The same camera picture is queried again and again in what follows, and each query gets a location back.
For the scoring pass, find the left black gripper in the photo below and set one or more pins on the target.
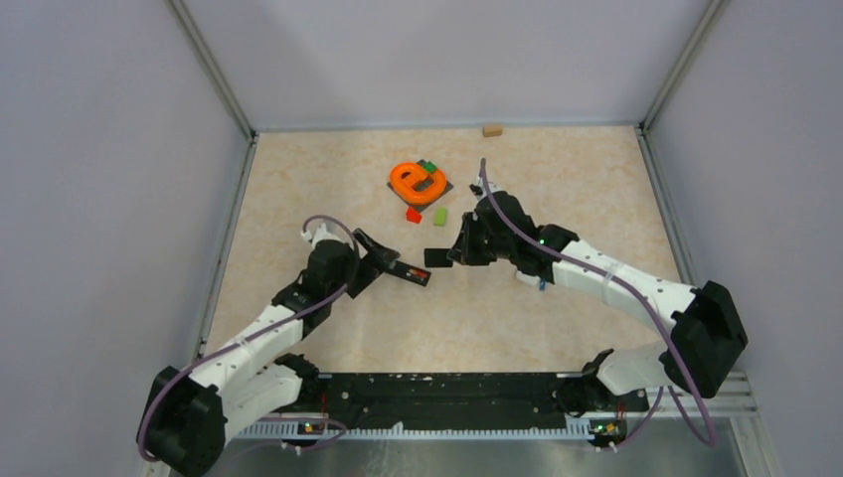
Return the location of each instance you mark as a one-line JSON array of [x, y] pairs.
[[376, 261]]

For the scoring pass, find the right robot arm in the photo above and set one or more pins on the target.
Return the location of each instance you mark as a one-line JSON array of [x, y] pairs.
[[700, 331]]

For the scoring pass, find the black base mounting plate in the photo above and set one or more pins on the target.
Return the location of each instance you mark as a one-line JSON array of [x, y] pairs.
[[458, 401]]

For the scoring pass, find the light green block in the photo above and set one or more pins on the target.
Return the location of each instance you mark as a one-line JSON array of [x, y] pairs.
[[440, 217]]

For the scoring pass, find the small wooden block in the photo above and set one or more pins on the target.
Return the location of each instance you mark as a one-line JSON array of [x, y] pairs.
[[492, 130]]

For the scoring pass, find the red block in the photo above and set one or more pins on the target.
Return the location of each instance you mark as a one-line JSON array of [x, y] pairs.
[[413, 215]]

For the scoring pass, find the orange plastic ring toy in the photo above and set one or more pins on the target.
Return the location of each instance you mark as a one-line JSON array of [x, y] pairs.
[[401, 170]]

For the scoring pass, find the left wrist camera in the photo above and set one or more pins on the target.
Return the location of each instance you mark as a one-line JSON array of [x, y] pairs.
[[321, 233]]

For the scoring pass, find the black remote control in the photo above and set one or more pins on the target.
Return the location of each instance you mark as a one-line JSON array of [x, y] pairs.
[[409, 273]]

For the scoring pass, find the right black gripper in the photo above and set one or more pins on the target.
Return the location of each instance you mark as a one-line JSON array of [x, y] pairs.
[[463, 251]]

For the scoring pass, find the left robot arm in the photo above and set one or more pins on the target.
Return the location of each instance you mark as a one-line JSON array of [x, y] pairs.
[[193, 414]]

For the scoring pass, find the white remote control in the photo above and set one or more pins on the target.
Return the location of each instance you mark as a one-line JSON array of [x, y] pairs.
[[530, 280]]

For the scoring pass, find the black battery cover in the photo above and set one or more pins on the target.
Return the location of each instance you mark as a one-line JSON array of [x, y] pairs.
[[436, 257]]

